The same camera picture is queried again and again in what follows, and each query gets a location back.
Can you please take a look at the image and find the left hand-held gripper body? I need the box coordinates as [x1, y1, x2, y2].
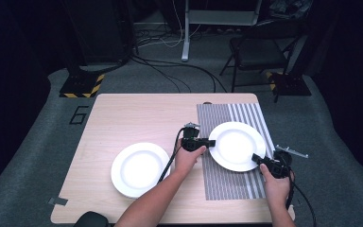
[181, 122, 208, 152]

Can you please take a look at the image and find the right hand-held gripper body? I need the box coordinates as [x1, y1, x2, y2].
[259, 145, 309, 180]

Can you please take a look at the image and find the white plate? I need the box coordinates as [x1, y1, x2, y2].
[208, 121, 268, 173]
[110, 142, 172, 200]

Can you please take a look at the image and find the person's left hand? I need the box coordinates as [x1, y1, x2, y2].
[173, 138, 208, 174]

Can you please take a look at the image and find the person's right hand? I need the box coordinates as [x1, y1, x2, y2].
[259, 163, 296, 206]

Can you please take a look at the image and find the grey striped placemat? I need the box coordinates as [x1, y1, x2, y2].
[196, 102, 277, 201]

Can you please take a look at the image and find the black yellow striped stand base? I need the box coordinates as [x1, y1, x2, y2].
[59, 73, 106, 98]
[266, 71, 313, 97]

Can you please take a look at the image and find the black folding chair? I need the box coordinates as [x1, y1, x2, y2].
[218, 21, 304, 94]

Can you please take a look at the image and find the white metal stand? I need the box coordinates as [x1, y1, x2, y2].
[181, 0, 263, 62]

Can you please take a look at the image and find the black tape floor marking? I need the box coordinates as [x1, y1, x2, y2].
[68, 105, 90, 126]

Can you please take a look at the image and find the dark rounded object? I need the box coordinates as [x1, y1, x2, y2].
[73, 210, 111, 227]

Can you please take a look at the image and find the dark box-shaped equipment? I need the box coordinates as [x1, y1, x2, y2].
[75, 0, 136, 64]

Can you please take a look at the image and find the grey tape strip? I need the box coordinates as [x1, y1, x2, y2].
[47, 196, 69, 207]

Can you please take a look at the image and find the grey crumpled cloth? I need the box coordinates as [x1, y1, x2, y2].
[268, 0, 314, 21]

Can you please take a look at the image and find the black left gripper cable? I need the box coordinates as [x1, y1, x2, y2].
[156, 127, 187, 184]

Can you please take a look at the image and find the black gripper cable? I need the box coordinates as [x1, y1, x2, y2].
[285, 168, 318, 227]
[156, 127, 187, 184]

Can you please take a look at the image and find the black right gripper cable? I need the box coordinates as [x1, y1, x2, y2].
[285, 168, 318, 227]

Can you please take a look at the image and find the black floor cable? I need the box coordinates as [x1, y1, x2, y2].
[130, 55, 229, 94]

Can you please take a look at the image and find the white floor cable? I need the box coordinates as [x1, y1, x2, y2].
[136, 0, 204, 50]

